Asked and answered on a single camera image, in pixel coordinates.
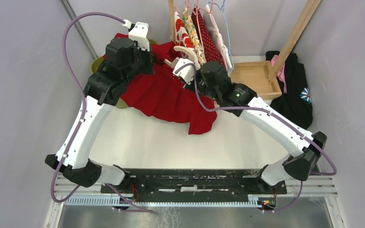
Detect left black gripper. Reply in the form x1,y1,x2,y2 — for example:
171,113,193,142
122,39,155,84

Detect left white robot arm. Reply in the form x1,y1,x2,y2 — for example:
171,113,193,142
45,38,155,193

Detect red poppy print garment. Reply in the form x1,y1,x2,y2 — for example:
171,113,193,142
174,11,195,52

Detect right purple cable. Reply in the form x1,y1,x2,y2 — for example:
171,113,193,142
174,63,338,212

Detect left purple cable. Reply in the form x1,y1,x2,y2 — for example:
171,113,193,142
50,12,132,204

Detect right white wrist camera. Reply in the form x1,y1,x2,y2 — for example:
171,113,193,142
173,58,197,85

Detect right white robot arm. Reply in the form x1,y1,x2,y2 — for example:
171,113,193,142
173,61,327,194

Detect white garment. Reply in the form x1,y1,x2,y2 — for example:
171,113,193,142
203,1,235,76

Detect black garment with flower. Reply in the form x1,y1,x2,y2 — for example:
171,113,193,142
270,53,313,129

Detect red skirt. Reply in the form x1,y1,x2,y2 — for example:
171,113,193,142
121,42,217,135

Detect wooden clothes rack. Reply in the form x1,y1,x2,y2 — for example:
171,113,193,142
168,0,322,101

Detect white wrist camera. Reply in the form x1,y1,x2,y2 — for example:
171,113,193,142
173,58,197,85
128,22,151,52

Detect blue wire hanger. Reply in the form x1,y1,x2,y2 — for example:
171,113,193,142
213,0,234,64

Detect dark red polka-dot garment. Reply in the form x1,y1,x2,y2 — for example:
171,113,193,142
191,8,225,66

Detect green plastic basket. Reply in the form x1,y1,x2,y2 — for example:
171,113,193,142
91,39,158,110

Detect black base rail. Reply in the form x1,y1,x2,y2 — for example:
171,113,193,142
115,168,288,203

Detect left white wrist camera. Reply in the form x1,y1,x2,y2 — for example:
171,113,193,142
128,22,151,52

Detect purple cable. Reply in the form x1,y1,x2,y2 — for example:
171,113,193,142
174,63,338,212
50,12,132,204

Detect cream plastic hanger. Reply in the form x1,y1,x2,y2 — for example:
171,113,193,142
164,46,200,70

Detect yellow floral print garment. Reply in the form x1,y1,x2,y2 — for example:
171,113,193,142
182,7,206,66

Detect pink wire hanger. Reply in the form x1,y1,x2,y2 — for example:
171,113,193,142
176,0,231,67

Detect white slotted cable duct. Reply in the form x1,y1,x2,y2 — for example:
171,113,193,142
65,195,276,209

